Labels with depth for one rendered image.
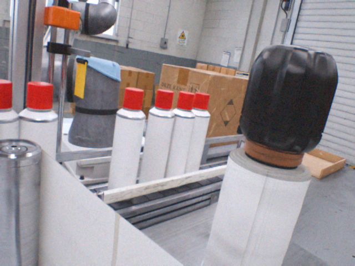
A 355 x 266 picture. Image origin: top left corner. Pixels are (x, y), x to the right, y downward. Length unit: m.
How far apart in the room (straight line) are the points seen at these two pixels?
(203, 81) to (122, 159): 0.53
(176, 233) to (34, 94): 0.30
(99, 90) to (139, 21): 5.73
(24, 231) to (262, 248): 0.21
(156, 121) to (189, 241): 0.22
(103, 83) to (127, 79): 3.15
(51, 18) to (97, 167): 0.35
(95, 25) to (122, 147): 0.70
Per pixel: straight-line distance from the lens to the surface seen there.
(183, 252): 0.44
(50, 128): 0.42
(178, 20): 6.96
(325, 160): 1.41
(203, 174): 0.64
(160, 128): 0.53
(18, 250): 0.25
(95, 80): 0.74
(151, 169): 0.56
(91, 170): 0.69
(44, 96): 0.41
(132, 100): 0.48
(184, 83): 1.02
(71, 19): 0.50
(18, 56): 0.54
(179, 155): 0.58
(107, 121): 0.76
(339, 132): 4.84
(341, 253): 0.69
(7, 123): 0.40
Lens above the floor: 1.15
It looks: 15 degrees down
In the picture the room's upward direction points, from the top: 10 degrees clockwise
